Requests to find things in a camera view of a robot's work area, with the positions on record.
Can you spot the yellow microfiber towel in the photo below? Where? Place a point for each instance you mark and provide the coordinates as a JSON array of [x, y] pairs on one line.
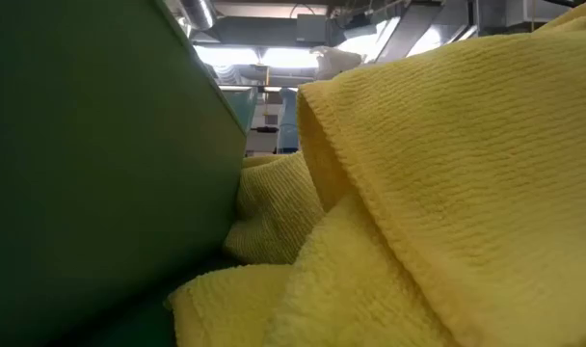
[[274, 212], [466, 168]]

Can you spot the light blue spray bottle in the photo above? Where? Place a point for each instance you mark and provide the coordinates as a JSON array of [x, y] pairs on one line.
[[288, 130]]

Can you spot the clear spray bottle white trigger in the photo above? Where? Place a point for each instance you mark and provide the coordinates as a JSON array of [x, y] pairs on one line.
[[334, 62]]

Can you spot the green plastic basket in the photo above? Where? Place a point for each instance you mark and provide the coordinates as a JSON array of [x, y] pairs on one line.
[[105, 168]]

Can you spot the white ceiling box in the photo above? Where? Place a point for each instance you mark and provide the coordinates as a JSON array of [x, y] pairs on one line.
[[539, 12]]

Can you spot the silver ventilation duct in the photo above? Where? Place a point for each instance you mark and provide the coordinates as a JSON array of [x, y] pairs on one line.
[[199, 13]]

